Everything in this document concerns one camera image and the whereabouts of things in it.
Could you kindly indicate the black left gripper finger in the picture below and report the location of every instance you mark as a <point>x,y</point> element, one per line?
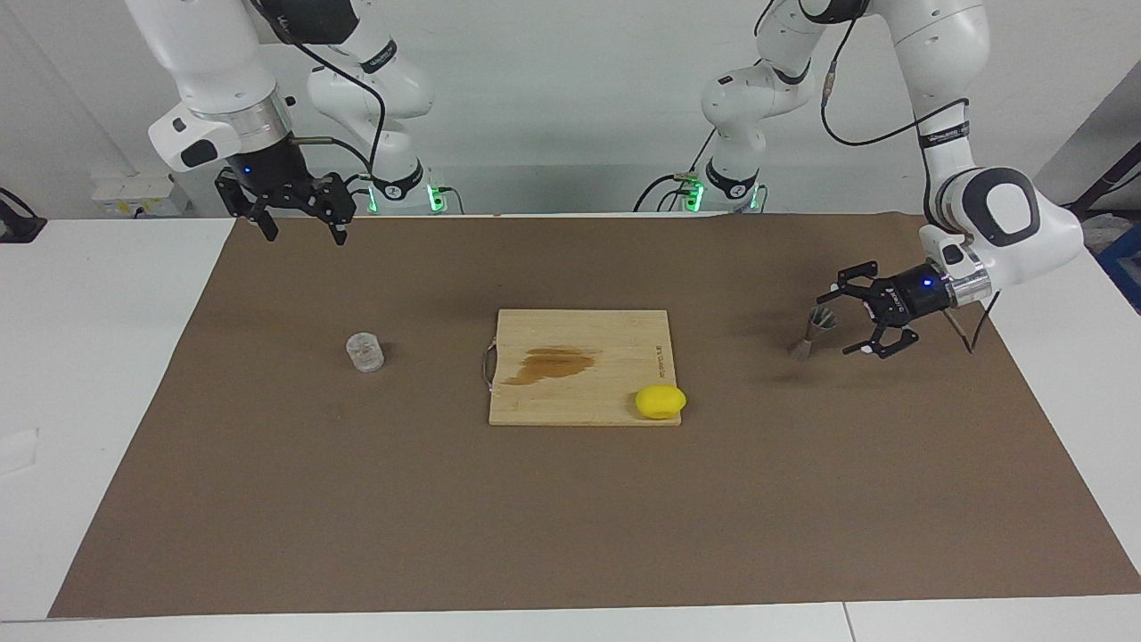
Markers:
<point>896,343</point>
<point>851,278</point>

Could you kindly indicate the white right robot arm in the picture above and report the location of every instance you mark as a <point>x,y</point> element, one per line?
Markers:
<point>205,62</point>

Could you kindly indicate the steel double jigger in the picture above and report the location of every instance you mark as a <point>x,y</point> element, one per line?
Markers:
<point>800,348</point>

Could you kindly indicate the white tape patch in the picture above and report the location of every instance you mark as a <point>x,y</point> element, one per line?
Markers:
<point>18,450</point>

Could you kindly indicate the blue crate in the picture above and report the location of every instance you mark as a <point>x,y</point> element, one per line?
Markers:
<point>1125,267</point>

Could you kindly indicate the yellow lemon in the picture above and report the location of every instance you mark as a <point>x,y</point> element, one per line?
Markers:
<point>660,402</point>

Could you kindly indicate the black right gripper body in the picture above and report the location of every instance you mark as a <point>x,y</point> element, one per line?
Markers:
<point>272,174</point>

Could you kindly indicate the wooden cutting board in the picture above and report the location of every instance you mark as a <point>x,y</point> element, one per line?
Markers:
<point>579,392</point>

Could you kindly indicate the brown table mat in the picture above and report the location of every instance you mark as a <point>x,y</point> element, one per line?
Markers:
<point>570,517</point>

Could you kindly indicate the black clamp mount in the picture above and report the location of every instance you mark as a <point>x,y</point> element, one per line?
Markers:
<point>18,227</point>

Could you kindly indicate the black stand leg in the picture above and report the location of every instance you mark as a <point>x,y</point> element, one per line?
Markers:
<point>1110,185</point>

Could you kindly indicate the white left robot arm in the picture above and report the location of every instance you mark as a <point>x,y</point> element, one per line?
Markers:
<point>945,53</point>

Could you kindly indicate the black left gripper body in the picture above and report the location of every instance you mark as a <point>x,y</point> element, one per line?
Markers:
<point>914,296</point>

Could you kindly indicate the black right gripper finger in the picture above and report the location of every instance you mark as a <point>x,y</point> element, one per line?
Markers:
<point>339,201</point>
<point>241,198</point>

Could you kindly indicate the clear plastic cup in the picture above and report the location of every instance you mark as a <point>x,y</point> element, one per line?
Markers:
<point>365,352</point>

